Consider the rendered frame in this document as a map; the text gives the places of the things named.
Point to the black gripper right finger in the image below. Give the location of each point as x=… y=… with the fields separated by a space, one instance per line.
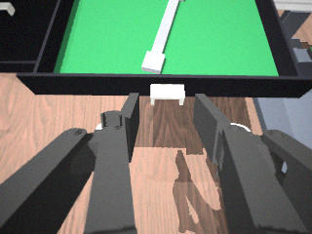
x=248 y=167

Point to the white bar with square ends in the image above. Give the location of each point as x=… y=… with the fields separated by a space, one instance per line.
x=154 y=60

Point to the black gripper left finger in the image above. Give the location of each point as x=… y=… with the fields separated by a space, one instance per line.
x=37 y=198

